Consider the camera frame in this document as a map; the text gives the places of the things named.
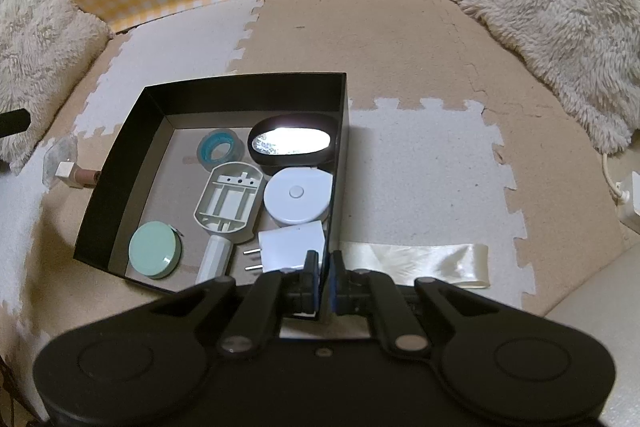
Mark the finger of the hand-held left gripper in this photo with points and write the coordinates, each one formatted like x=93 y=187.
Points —
x=14 y=123

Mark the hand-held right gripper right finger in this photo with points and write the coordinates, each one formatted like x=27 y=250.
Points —
x=336 y=299

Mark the white plastic fan housing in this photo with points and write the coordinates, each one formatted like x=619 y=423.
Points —
x=225 y=207

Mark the black oval mirror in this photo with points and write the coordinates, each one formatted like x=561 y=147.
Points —
x=290 y=142

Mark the mint green round compact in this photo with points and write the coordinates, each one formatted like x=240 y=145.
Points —
x=155 y=251

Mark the white charger plug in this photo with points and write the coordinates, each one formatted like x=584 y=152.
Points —
x=290 y=247

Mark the beige and white foam mat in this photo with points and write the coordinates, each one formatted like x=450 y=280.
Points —
x=400 y=57

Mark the white round device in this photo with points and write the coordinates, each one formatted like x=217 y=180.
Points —
x=297 y=202

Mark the cream smooth cushion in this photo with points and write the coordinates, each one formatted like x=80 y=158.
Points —
x=600 y=307

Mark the teal tape roll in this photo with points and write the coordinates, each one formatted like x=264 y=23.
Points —
x=204 y=153

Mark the brown cylinder with white cap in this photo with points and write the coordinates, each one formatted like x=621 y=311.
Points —
x=82 y=177

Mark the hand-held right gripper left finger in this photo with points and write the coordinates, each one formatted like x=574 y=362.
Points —
x=313 y=302

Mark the fluffy cream cushion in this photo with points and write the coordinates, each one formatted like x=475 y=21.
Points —
x=560 y=7
x=45 y=57

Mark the black cardboard box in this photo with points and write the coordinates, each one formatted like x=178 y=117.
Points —
x=130 y=167

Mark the white power strip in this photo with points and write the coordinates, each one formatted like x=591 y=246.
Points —
x=631 y=202

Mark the cream satin ribbon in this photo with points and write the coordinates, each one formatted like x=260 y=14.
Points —
x=425 y=263

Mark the clear plastic piece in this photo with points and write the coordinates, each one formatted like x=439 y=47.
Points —
x=57 y=152

